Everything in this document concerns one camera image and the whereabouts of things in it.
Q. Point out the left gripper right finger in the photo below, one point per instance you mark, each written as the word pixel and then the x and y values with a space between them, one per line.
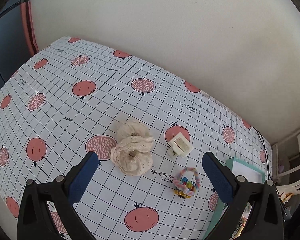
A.
pixel 222 179

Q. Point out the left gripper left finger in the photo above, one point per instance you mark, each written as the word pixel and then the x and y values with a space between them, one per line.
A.
pixel 80 176

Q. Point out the cream plastic hair claw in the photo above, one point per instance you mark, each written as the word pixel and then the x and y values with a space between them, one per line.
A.
pixel 180 145

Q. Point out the cream lace scrunchie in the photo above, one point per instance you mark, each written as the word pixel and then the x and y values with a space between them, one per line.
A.
pixel 132 154

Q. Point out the red gold snack packet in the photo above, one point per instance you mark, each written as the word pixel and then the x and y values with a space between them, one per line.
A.
pixel 243 219

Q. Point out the pomegranate grid tablecloth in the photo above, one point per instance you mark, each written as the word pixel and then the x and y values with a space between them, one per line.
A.
pixel 71 97

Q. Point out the pink door frame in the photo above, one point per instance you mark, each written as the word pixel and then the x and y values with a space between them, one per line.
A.
pixel 26 17

